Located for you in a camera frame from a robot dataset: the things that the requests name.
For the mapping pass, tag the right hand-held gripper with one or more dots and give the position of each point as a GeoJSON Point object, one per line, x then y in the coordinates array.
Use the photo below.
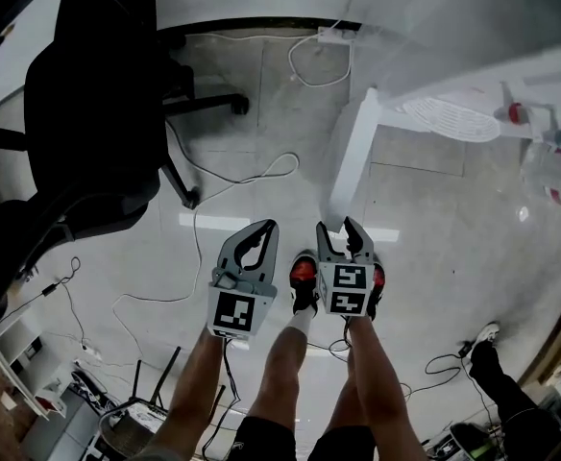
{"type": "Point", "coordinates": [348, 288]}

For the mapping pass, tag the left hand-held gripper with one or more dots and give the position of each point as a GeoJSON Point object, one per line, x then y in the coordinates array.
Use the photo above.
{"type": "Point", "coordinates": [232, 310]}

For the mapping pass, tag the white water dispenser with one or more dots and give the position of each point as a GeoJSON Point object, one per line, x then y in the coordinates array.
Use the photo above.
{"type": "Point", "coordinates": [477, 65]}

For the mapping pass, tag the person's left forearm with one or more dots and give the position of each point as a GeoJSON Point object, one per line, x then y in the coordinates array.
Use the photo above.
{"type": "Point", "coordinates": [194, 392]}

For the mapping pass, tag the person's right forearm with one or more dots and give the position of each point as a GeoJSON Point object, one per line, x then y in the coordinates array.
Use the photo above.
{"type": "Point", "coordinates": [381, 392]}

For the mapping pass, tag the empty clear water jug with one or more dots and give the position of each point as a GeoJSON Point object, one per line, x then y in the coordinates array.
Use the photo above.
{"type": "Point", "coordinates": [544, 176]}

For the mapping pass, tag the person's right red black shoe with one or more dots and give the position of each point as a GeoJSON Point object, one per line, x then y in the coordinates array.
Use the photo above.
{"type": "Point", "coordinates": [379, 281]}

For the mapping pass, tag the person's white sock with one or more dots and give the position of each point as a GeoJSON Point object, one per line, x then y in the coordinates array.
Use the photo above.
{"type": "Point", "coordinates": [300, 322]}

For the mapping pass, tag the person's left leg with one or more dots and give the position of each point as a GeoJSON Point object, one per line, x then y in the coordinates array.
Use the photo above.
{"type": "Point", "coordinates": [280, 377]}

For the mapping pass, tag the person's leg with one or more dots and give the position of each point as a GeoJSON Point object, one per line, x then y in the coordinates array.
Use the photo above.
{"type": "Point", "coordinates": [511, 401]}
{"type": "Point", "coordinates": [280, 377]}
{"type": "Point", "coordinates": [345, 401]}

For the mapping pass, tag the person's right leg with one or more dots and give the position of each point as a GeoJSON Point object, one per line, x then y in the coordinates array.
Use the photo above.
{"type": "Point", "coordinates": [345, 401]}

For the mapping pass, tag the white drip tray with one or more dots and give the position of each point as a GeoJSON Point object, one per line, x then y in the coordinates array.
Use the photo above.
{"type": "Point", "coordinates": [453, 118]}

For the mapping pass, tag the person's black shorts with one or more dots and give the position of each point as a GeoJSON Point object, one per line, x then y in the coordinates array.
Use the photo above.
{"type": "Point", "coordinates": [261, 440]}

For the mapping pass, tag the white power strip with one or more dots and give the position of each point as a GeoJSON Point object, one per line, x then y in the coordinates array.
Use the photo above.
{"type": "Point", "coordinates": [92, 352]}
{"type": "Point", "coordinates": [338, 35]}

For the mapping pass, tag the black mesh office chair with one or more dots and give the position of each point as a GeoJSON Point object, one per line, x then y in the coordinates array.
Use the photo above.
{"type": "Point", "coordinates": [93, 113]}

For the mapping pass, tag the white shelf unit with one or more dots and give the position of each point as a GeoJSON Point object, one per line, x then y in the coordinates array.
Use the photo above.
{"type": "Point", "coordinates": [21, 334]}

